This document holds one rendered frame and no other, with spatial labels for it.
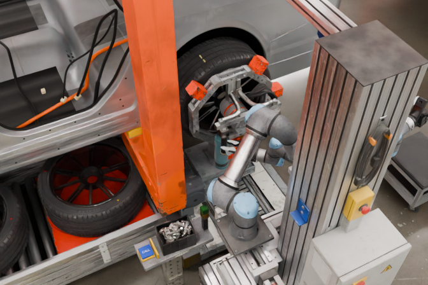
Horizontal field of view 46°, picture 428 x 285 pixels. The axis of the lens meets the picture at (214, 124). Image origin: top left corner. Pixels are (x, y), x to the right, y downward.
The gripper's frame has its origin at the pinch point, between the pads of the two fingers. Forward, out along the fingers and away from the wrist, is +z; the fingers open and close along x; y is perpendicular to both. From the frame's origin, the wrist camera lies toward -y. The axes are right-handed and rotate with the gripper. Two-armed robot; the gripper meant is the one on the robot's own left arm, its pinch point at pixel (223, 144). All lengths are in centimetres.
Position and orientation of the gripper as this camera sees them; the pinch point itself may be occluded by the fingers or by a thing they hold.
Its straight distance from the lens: 287.4
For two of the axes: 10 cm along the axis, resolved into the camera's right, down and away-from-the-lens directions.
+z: -9.5, -2.2, 2.1
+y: 0.0, 6.9, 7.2
